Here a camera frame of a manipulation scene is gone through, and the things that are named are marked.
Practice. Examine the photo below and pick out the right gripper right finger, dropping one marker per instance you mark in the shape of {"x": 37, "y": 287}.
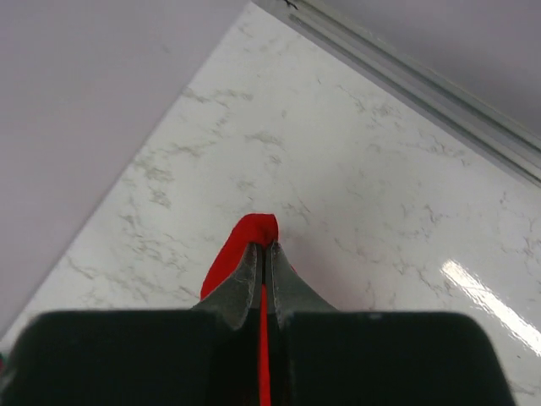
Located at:
{"x": 288, "y": 293}

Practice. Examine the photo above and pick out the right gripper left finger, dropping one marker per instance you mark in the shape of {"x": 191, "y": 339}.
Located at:
{"x": 238, "y": 294}

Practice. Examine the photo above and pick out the bright red t shirt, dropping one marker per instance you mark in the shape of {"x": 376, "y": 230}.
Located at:
{"x": 249, "y": 366}

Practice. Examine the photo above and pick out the right aluminium frame post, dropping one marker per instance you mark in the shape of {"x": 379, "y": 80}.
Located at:
{"x": 469, "y": 119}

